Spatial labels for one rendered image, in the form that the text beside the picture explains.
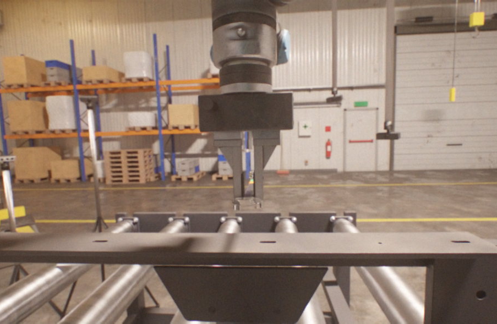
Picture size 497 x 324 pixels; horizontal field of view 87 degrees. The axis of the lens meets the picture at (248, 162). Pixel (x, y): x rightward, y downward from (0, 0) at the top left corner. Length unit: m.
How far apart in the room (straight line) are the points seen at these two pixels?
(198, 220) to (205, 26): 9.32
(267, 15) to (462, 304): 0.60
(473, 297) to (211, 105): 0.57
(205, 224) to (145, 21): 10.08
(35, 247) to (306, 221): 1.20
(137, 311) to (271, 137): 1.63
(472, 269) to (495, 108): 11.51
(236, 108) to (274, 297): 0.38
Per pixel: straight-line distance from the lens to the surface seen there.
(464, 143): 11.53
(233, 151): 0.38
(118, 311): 0.97
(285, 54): 0.80
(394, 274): 1.01
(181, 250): 0.50
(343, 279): 1.65
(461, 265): 0.64
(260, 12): 0.38
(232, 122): 0.37
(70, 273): 1.26
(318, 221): 1.52
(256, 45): 0.37
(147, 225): 1.66
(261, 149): 0.38
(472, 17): 7.67
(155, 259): 0.61
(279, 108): 0.37
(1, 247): 0.69
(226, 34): 0.37
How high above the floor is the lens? 1.36
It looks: 6 degrees down
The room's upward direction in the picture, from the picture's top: 2 degrees counter-clockwise
